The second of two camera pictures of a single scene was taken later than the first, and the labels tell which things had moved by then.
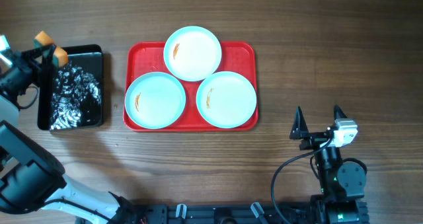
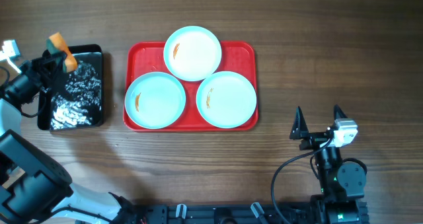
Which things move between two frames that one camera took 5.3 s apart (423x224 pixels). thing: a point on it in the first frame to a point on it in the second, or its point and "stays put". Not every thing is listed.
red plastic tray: x=236 y=57 stays put
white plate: x=226 y=100 stays put
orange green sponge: x=60 y=56 to x=55 y=44
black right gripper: x=300 y=131 stays put
